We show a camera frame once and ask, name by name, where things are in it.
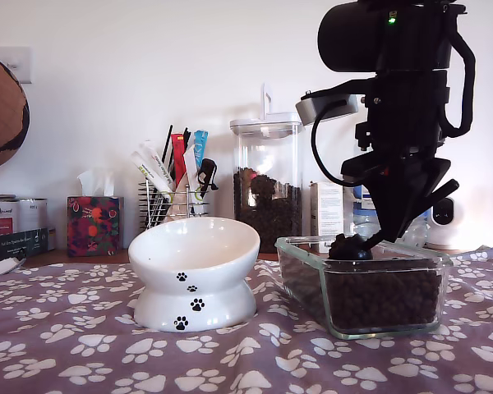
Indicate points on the purple paw-print tablecloth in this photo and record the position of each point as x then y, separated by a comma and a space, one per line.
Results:
65, 349

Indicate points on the plain white sachet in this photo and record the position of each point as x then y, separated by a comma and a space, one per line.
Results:
191, 168

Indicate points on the white tin red label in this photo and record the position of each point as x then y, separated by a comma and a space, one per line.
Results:
0, 213

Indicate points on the white paw-print ceramic cat bowl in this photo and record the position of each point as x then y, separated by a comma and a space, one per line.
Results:
189, 246

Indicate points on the red sachet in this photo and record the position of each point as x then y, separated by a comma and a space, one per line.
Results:
178, 160

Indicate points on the brown cat kibble heap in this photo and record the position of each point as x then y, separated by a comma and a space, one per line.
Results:
378, 299

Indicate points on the white printed cardboard box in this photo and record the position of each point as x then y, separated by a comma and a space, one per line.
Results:
328, 209

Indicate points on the white wall switch plate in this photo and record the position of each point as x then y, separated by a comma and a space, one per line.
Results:
22, 61

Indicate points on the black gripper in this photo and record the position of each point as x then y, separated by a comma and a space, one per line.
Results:
406, 115

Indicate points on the clear storage jar white lid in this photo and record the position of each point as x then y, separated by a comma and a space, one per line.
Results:
263, 152

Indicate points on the round brown globe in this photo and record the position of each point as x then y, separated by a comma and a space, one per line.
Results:
4, 115

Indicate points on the black stirrer stick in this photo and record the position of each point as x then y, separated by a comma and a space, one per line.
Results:
167, 143

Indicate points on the dark brown stored kibble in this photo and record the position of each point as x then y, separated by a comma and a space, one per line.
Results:
271, 221

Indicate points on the blue sachet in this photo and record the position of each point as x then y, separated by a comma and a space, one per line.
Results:
201, 147

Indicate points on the floral tissue box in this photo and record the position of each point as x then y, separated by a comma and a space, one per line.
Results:
94, 225

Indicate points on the small white round camera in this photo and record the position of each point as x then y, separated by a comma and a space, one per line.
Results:
443, 230

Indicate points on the clear glass rectangular dish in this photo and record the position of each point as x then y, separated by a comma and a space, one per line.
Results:
304, 287

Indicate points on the brown cat kibble portion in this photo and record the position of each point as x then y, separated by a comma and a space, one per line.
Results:
347, 242

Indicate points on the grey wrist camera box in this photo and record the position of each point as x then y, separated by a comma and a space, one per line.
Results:
312, 108

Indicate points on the large blue-label water bottle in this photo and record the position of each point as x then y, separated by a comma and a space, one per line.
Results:
363, 221

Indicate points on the dark printed carton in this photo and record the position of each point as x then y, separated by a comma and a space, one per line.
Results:
12, 246

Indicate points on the white tin can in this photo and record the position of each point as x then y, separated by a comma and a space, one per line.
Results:
33, 213

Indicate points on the white green-print sachet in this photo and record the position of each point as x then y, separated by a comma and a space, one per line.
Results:
158, 162
150, 172

